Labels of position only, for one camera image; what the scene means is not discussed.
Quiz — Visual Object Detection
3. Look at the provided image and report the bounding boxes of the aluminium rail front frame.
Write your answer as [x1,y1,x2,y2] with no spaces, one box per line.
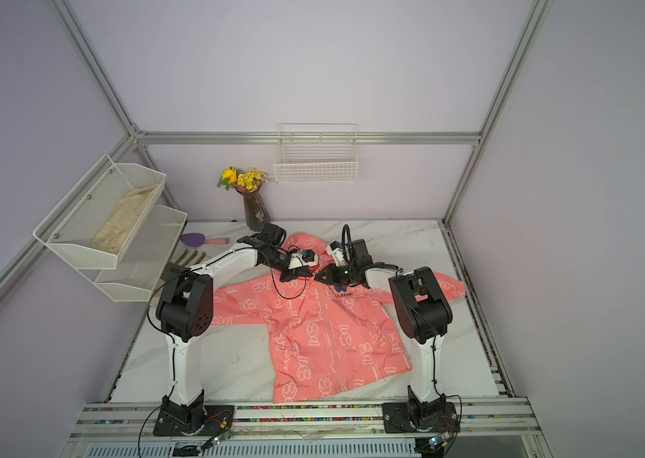
[69,397,543,442]

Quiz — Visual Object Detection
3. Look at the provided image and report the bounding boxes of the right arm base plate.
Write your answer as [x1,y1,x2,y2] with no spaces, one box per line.
[381,401,461,433]

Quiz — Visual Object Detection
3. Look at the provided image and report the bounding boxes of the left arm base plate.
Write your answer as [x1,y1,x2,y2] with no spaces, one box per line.
[153,403,235,437]

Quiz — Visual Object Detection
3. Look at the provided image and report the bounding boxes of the white mesh shelf bin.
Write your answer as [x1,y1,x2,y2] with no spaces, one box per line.
[90,204,187,303]
[32,155,166,270]

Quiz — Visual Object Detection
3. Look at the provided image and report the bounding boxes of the yellow flower bouquet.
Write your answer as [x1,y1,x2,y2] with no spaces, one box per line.
[217,167,268,194]

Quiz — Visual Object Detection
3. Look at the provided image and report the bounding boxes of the beige cloth in bin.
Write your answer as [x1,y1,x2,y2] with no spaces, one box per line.
[91,183,159,255]

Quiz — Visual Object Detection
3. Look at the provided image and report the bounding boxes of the pink hooded jacket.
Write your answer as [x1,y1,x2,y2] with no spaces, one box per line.
[213,233,465,404]

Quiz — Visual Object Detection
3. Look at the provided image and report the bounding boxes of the white wire wall basket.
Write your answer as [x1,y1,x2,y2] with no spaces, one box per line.
[273,123,359,185]

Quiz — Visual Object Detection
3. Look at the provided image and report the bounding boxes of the white mesh upper shelf bin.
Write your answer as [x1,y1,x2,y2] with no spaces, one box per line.
[32,155,166,270]

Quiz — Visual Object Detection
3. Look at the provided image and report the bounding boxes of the dark glass vase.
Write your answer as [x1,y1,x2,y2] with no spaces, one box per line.
[242,190,271,233]

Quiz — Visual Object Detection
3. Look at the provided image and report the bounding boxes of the purple pink hairbrush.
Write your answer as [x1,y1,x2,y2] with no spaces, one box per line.
[179,233,230,248]

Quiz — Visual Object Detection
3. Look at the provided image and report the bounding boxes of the white mesh lower shelf bin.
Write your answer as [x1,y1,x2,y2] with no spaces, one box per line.
[90,204,187,303]

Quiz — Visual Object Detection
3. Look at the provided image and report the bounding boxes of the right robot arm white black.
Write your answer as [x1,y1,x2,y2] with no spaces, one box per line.
[315,224,459,432]

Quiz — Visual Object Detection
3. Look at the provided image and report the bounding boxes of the beige green work glove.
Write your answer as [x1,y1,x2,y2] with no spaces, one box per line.
[160,249,207,284]

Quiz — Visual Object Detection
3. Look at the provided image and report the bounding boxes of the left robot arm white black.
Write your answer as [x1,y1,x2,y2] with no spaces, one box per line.
[148,223,318,435]

